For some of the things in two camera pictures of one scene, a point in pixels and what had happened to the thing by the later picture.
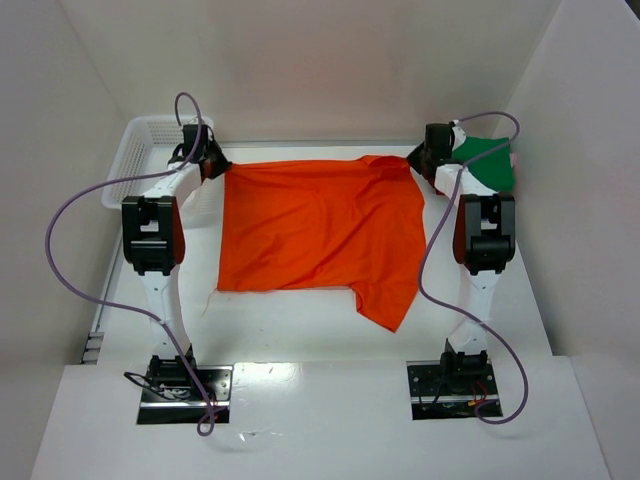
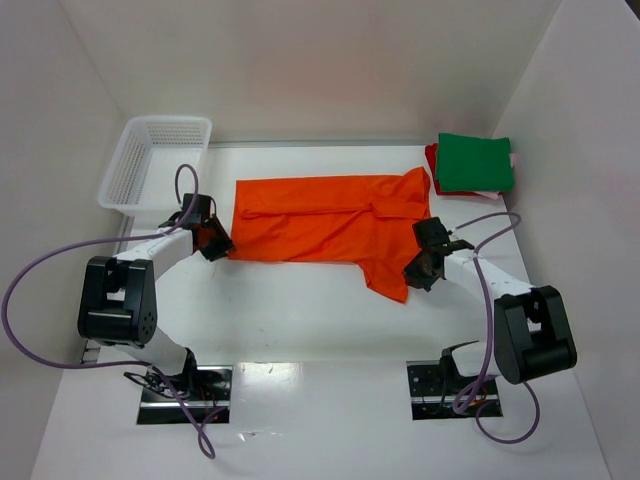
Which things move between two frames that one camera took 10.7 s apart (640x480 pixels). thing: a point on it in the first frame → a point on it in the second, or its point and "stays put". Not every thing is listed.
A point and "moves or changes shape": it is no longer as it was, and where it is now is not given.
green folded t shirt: x=495 y=170 stays put
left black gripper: x=213 y=161 → x=215 y=242
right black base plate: x=457 y=386 stays put
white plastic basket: x=145 y=146 stays put
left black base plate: x=172 y=396 stays put
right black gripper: x=421 y=158 → x=417 y=270
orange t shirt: x=356 y=224 moves or changes shape
